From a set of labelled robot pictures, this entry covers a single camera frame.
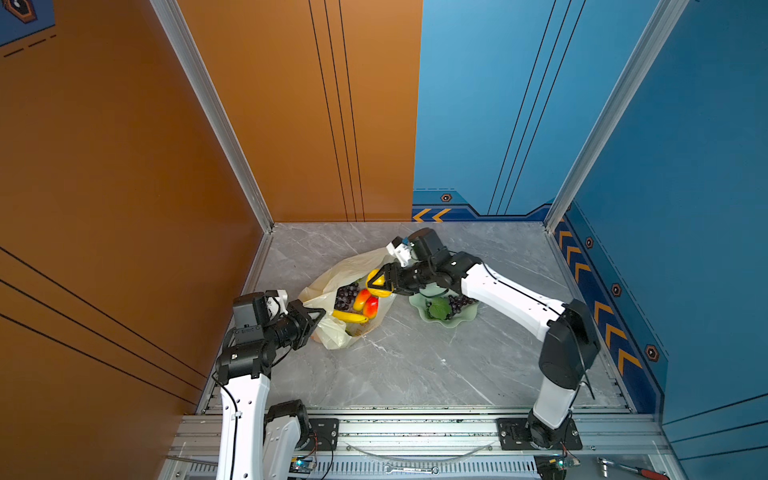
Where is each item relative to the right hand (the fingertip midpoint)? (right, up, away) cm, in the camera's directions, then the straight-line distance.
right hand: (375, 286), depth 77 cm
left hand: (-12, -4, -4) cm, 13 cm away
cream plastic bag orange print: (-10, -10, -6) cm, 15 cm away
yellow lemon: (+1, +2, -3) cm, 4 cm away
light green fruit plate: (+14, 0, -10) cm, 17 cm away
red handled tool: (+64, -42, -8) cm, 77 cm away
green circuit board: (-17, -42, -6) cm, 45 cm away
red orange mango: (-2, -8, +13) cm, 15 cm away
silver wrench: (+5, -42, -7) cm, 43 cm away
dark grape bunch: (+25, -7, +17) cm, 31 cm away
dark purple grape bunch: (-10, -5, +16) cm, 20 cm away
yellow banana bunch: (-8, -10, +11) cm, 17 cm away
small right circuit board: (+43, -42, -6) cm, 60 cm away
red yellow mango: (-6, -6, +17) cm, 19 cm away
